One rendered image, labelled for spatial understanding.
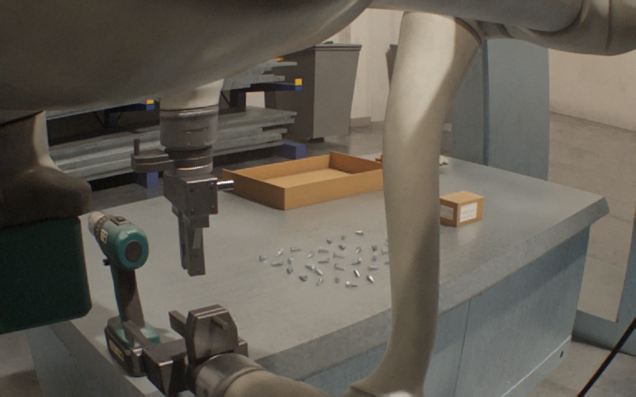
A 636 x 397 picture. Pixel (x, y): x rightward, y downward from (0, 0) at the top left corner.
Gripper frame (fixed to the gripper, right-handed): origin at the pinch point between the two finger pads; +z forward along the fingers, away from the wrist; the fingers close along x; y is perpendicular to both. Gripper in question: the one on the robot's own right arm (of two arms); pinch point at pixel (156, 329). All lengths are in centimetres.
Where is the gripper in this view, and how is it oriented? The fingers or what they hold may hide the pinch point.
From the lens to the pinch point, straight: 88.2
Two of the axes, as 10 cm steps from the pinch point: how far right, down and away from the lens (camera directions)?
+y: -0.1, 9.6, 2.7
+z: -6.5, -2.1, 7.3
